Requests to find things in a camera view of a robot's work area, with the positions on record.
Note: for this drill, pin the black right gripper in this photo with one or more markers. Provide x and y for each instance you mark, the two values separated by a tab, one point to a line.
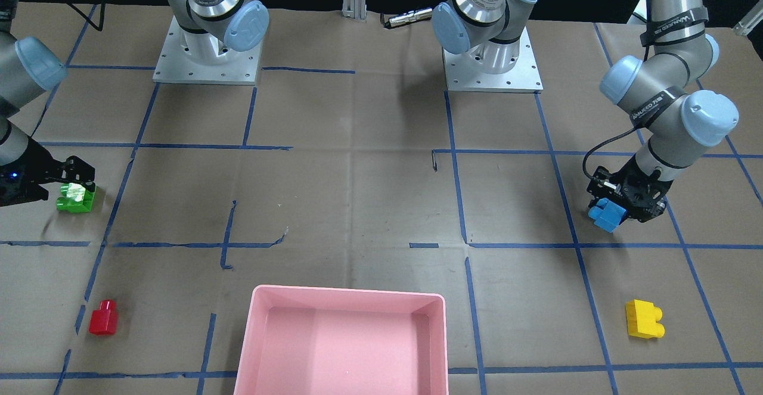
31	162

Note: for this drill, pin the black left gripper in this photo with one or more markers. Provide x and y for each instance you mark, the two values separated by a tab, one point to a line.
648	205

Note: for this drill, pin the green toy block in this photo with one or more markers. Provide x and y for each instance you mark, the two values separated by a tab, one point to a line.
75	198

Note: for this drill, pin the blue toy block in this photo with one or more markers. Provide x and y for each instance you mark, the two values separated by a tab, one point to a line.
606	214

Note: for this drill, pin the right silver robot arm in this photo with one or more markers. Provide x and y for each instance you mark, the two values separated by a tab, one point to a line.
29	68

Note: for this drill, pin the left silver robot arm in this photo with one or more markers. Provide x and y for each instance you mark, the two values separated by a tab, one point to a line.
651	91

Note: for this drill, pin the pink plastic box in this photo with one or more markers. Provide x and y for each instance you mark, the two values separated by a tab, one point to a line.
322	340

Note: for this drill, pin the yellow toy block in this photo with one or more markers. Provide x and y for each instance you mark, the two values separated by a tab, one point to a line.
643	319

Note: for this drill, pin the red toy block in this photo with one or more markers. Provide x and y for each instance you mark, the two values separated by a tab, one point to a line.
104	320

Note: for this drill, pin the brown paper table cover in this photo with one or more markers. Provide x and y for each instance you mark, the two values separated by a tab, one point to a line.
349	164

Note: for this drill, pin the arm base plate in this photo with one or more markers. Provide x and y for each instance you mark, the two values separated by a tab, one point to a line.
491	67
201	59

